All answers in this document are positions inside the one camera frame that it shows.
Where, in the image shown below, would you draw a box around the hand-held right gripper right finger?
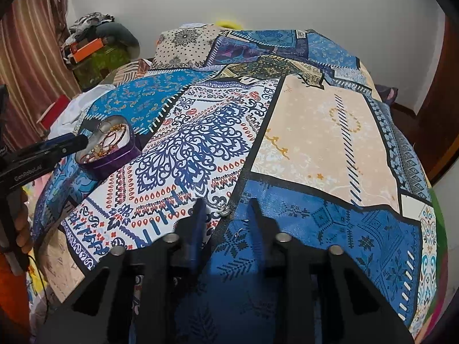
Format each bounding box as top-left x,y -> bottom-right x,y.
247,198 -> 415,344

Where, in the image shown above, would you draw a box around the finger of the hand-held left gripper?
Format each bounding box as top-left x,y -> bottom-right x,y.
22,133 -> 77,155
36,135 -> 89,162

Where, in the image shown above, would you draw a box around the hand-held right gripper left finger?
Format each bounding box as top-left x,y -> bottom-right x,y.
36,199 -> 216,344

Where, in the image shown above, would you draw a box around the purple heart-shaped tin box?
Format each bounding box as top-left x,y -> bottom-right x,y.
75,115 -> 141,180

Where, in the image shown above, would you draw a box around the beaded bracelets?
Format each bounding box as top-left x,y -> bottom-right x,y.
100,131 -> 130,152

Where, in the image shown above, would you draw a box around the person's left forearm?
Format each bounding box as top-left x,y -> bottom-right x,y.
0,251 -> 31,344

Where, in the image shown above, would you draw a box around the person's left hand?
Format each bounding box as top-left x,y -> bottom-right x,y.
12,190 -> 32,259

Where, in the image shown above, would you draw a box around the red box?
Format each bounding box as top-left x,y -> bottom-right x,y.
39,94 -> 72,130

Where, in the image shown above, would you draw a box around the white cloth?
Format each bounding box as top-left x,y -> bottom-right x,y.
50,84 -> 117,133

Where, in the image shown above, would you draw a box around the orange striped quilt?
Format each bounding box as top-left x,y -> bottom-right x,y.
108,59 -> 155,84

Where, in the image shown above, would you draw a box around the striped brown curtain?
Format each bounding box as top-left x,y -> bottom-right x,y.
0,0 -> 81,151

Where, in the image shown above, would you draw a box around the orange box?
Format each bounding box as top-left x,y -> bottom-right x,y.
70,38 -> 105,63

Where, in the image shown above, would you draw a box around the patchwork printed blanket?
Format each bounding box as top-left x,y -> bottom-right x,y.
30,23 -> 443,344

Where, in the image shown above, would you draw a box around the grey-green pillow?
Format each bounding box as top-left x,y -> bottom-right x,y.
97,22 -> 141,61

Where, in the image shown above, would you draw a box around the dark bag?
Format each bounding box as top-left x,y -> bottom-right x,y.
375,84 -> 399,105

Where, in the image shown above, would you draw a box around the brown wooden door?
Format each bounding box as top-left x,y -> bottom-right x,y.
412,18 -> 459,187

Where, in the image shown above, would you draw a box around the thin black cable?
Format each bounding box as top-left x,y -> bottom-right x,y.
25,253 -> 49,298

